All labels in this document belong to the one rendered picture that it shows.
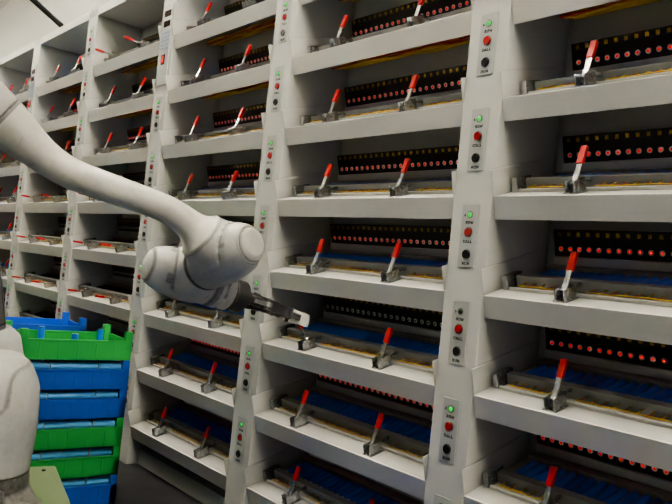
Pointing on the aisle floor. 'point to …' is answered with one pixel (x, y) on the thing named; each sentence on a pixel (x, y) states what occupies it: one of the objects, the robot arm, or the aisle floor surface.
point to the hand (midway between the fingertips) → (295, 317)
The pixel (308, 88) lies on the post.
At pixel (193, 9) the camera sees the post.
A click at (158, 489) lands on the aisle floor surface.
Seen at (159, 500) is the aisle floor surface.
